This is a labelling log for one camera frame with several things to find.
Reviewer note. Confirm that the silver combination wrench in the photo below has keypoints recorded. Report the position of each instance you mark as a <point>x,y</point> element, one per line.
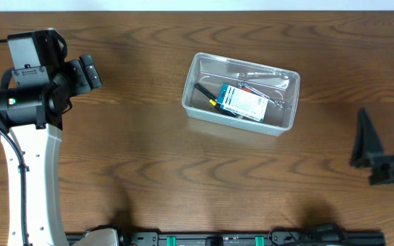
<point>274,96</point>

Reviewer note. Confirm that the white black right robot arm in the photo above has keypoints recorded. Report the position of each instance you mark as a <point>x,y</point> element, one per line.
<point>368,152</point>

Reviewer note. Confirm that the yellow black small screwdriver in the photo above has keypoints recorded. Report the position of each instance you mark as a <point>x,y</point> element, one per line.
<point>217,107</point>

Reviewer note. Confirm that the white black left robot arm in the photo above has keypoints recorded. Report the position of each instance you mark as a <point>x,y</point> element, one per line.
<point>34,95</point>

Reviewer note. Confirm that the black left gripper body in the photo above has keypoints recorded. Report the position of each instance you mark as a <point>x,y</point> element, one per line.
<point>74,82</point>

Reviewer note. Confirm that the blue white packaged tool card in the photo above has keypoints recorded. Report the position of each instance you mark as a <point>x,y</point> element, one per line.
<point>243,103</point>

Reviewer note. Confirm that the clear plastic container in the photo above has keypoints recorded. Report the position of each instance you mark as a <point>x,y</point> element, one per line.
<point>212,71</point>

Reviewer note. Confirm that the black handled metal tool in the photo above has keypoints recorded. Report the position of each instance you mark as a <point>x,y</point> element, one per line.
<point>210,95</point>

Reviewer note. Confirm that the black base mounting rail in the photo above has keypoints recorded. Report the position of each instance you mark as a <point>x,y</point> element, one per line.
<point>328,234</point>

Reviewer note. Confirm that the red handled pliers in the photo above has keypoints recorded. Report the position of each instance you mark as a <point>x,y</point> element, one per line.
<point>246,90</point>

